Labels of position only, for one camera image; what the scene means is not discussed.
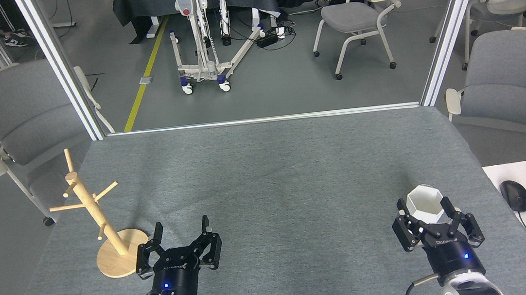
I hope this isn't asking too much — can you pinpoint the wooden cup rack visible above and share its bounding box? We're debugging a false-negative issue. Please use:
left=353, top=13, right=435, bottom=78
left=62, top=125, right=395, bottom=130
left=43, top=141, right=153, bottom=285

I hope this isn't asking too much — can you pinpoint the black power strip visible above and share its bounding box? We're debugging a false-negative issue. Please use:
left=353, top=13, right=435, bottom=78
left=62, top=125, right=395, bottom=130
left=255, top=33, right=280, bottom=48

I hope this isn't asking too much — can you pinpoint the silver frame post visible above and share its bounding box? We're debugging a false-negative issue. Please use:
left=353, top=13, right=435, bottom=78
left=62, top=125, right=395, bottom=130
left=410, top=0, right=503, bottom=108
left=13, top=0, right=107, bottom=148

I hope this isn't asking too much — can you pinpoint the black computer mouse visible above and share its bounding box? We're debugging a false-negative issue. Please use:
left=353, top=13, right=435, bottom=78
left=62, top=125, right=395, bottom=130
left=499, top=178, right=526, bottom=215

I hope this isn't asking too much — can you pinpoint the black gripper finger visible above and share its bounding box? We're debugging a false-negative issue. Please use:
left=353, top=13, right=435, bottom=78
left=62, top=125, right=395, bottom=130
left=389, top=195, right=437, bottom=254
left=441, top=192, right=486, bottom=251
left=131, top=222, right=170, bottom=281
left=178, top=214, right=225, bottom=274

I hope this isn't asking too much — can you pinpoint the silver table edge rail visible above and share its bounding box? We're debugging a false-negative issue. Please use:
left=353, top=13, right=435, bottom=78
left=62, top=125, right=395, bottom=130
left=105, top=100, right=423, bottom=140

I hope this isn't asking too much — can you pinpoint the table with black cloth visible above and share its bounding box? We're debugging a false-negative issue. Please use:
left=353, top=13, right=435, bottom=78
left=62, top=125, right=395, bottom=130
left=112, top=0, right=283, bottom=46

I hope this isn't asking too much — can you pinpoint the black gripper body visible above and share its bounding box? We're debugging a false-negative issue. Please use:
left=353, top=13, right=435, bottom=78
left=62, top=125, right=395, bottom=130
left=142, top=244, right=208, bottom=295
left=422, top=232, right=487, bottom=283

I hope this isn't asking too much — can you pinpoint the white faceted cup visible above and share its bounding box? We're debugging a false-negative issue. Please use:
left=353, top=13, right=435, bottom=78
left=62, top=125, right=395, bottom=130
left=404, top=182, right=448, bottom=228

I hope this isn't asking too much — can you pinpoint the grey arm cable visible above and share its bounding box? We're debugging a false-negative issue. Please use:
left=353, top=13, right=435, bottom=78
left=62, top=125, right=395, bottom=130
left=402, top=273, right=443, bottom=295

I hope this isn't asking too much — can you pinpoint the grey chair with cream frame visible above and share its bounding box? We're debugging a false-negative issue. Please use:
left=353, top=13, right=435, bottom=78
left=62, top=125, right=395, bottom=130
left=0, top=53, right=124, bottom=232
left=308, top=0, right=424, bottom=83
left=438, top=26, right=526, bottom=167

